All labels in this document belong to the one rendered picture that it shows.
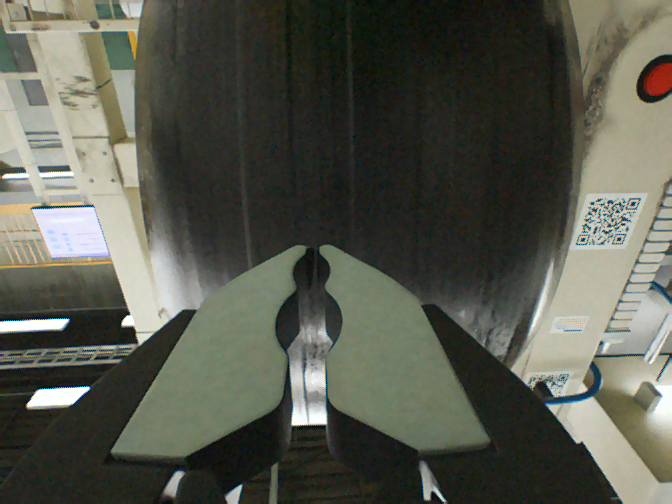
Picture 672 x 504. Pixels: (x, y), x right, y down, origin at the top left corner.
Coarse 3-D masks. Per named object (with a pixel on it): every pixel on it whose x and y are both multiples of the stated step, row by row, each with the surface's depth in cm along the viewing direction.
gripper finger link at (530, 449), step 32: (448, 320) 9; (448, 352) 8; (480, 352) 8; (480, 384) 7; (512, 384) 7; (480, 416) 7; (512, 416) 7; (544, 416) 7; (512, 448) 6; (544, 448) 6; (576, 448) 6; (448, 480) 6; (480, 480) 6; (512, 480) 6; (544, 480) 6; (576, 480) 6
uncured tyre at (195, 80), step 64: (192, 0) 21; (256, 0) 21; (320, 0) 21; (384, 0) 21; (448, 0) 21; (512, 0) 21; (192, 64) 21; (256, 64) 20; (320, 64) 20; (384, 64) 21; (448, 64) 21; (512, 64) 21; (576, 64) 24; (192, 128) 21; (256, 128) 20; (320, 128) 21; (384, 128) 21; (448, 128) 21; (512, 128) 21; (576, 128) 24; (192, 192) 21; (256, 192) 21; (320, 192) 21; (384, 192) 21; (448, 192) 21; (512, 192) 21; (576, 192) 25; (192, 256) 23; (256, 256) 22; (384, 256) 22; (448, 256) 22; (512, 256) 23; (320, 320) 24; (512, 320) 25; (320, 384) 28
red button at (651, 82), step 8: (664, 64) 37; (648, 72) 37; (656, 72) 37; (664, 72) 37; (648, 80) 37; (656, 80) 37; (664, 80) 37; (648, 88) 38; (656, 88) 38; (664, 88) 38
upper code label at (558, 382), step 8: (528, 376) 58; (536, 376) 58; (544, 376) 58; (552, 376) 58; (560, 376) 58; (568, 376) 58; (528, 384) 58; (552, 384) 59; (560, 384) 59; (568, 384) 59; (552, 392) 60; (560, 392) 60
